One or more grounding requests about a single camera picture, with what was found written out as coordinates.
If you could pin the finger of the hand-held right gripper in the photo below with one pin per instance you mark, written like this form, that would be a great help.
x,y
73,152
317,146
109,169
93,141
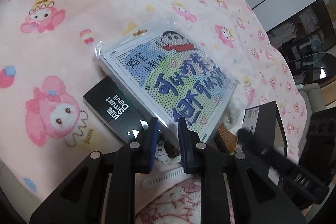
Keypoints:
x,y
275,161

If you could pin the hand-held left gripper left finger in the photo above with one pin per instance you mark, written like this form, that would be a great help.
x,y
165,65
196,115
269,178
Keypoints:
x,y
153,140

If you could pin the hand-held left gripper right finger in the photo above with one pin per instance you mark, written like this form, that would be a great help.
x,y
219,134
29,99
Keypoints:
x,y
182,140

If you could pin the black cardboard box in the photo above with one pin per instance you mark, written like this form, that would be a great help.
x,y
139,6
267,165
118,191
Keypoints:
x,y
262,119

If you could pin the black screen protector box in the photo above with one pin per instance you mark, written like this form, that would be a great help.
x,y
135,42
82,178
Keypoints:
x,y
110,103

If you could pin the cartoon bead art kit packet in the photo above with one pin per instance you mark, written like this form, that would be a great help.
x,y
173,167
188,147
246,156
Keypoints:
x,y
168,69

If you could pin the grey sofa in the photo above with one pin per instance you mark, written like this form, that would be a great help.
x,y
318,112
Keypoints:
x,y
312,95

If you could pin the dark glass table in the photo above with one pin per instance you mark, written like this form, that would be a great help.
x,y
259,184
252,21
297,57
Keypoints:
x,y
315,66

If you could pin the dark shelving unit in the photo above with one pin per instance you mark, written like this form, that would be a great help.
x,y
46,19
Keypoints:
x,y
302,24

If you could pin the pink printed blanket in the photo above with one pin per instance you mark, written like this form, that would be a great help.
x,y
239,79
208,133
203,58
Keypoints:
x,y
78,3

